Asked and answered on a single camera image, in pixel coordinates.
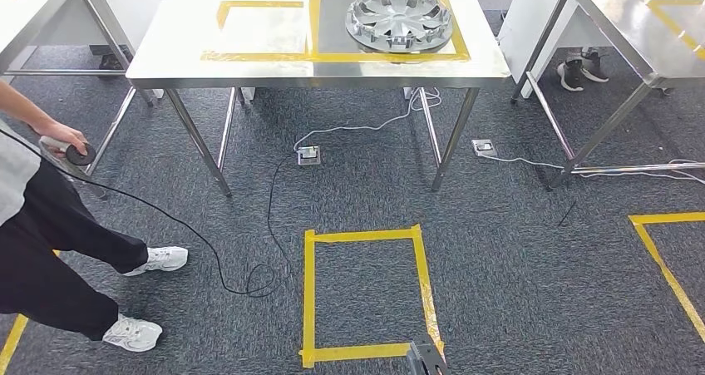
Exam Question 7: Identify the black floor cable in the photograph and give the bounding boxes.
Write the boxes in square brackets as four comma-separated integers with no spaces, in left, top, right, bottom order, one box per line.
[0,127,298,299]

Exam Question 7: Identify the dark robot foot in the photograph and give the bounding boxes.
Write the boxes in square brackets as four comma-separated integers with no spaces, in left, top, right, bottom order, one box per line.
[406,340,450,375]

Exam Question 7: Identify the silver plastic wheel hubcap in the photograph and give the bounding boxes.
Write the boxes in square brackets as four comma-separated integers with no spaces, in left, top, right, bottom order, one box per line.
[345,0,455,55]

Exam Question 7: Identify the black round handheld controller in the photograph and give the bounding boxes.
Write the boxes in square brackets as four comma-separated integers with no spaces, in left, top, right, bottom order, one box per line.
[38,136,97,168]

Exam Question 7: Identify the black equipment base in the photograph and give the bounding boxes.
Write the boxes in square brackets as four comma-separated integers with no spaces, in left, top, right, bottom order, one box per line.
[89,44,133,76]

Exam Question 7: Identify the metal floor socket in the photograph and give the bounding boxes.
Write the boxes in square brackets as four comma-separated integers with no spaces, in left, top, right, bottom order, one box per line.
[471,138,499,159]
[296,145,323,167]

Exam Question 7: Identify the white floor cable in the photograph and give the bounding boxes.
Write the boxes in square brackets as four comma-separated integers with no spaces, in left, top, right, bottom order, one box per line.
[483,155,705,186]
[292,86,443,152]

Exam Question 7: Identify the yellow floor tape marking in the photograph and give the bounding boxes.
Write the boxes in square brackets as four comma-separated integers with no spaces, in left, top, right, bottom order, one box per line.
[629,211,705,345]
[298,224,446,370]

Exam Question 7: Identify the steel workbench table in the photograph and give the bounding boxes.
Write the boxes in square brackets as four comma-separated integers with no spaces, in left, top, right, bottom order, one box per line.
[125,0,512,199]
[509,0,705,192]
[0,0,155,200]

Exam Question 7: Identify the white partition panel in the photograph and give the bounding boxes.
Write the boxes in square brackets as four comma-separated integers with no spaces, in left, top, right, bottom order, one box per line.
[32,0,165,47]
[497,0,613,99]

